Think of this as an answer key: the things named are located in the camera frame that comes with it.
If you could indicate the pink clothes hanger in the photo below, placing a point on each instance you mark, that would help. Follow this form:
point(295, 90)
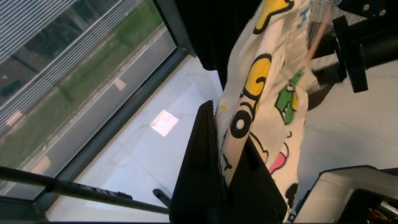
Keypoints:
point(317, 39)

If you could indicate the black clothes rack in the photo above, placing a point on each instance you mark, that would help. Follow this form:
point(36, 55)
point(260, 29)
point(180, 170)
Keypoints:
point(77, 189)

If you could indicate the window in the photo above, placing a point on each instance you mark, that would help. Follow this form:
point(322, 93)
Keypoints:
point(62, 62)

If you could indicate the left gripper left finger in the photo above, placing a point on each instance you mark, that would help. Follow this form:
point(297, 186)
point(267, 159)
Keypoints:
point(196, 186)

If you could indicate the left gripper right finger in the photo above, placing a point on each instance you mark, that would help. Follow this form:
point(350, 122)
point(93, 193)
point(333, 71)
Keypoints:
point(255, 196)

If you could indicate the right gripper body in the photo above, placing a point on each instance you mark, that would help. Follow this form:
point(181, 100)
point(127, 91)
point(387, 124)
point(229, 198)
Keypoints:
point(379, 46)

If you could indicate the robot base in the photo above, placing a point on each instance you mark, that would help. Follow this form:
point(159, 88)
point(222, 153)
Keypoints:
point(335, 193)

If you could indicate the black garment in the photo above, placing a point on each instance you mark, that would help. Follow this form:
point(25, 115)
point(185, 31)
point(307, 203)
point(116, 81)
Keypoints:
point(211, 31)

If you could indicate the cream printed garment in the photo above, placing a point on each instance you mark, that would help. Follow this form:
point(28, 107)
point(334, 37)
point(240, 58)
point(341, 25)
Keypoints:
point(270, 40)

